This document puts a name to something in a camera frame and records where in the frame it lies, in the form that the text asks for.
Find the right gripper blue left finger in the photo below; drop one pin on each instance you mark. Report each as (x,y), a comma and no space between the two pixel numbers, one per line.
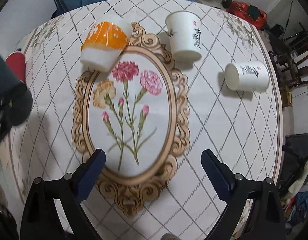
(87,174)

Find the red bag on floor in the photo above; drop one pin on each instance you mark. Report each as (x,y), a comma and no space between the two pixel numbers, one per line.
(249,13)

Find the white paper cup upright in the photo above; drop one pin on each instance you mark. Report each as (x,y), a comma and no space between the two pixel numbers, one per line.
(184,31)

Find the orange and white cup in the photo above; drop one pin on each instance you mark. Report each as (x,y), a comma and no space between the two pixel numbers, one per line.
(106,40)

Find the dumbbell on floor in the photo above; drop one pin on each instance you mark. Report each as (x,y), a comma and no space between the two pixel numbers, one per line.
(226,3)

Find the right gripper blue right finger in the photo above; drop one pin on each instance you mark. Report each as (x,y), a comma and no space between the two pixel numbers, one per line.
(220,176)

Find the floral patterned tablecloth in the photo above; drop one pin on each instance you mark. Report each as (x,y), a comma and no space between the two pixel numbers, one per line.
(151,114)

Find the white paper cup lying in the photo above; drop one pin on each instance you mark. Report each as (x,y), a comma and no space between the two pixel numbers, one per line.
(248,76)

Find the dark wooden chair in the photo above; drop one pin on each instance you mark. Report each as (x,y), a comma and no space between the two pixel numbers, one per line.
(289,57)

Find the red paper cup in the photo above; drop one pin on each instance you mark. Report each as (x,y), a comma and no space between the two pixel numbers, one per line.
(16,61)

